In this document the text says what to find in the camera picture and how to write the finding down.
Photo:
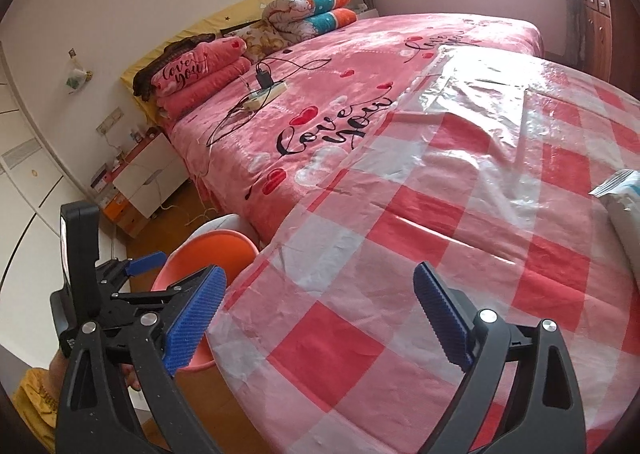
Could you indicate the orange box on floor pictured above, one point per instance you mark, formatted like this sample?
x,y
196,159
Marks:
x,y
123,214

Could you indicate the white bedside table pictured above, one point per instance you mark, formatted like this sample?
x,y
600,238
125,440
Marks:
x,y
150,174

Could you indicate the floral yellow pillow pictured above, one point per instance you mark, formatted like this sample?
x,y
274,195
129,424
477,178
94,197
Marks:
x,y
261,40

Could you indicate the person left hand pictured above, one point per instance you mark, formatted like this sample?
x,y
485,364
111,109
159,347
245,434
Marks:
x,y
130,376

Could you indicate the brown wooden cabinet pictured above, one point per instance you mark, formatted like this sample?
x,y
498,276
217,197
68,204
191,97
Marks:
x,y
612,43

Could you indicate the white power strip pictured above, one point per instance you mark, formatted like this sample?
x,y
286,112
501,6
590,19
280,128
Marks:
x,y
255,101

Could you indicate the black charger plug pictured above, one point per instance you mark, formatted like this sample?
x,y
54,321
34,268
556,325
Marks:
x,y
263,75

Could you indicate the folded pink love you blanket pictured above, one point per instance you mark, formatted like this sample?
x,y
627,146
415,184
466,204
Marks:
x,y
196,75

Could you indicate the red white checkered plastic sheet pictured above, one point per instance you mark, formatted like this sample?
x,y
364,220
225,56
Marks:
x,y
485,168

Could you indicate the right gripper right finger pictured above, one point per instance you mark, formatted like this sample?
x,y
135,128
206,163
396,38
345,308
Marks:
x,y
544,412

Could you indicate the rolled floral orange teal quilt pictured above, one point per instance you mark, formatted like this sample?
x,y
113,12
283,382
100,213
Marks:
x,y
299,20

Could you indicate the yellow headboard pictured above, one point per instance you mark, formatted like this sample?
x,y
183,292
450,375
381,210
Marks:
x,y
212,27

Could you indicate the white wardrobe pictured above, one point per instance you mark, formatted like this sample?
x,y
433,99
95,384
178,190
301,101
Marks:
x,y
33,188

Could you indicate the wall hung plastic bag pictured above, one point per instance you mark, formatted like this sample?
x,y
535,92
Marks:
x,y
77,77

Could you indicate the pink love you bed cover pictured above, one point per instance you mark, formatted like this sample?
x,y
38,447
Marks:
x,y
338,88

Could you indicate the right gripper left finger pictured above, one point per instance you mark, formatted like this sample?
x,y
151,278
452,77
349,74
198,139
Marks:
x,y
156,333

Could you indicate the blue white snack bag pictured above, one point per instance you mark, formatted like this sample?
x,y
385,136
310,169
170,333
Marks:
x,y
619,194

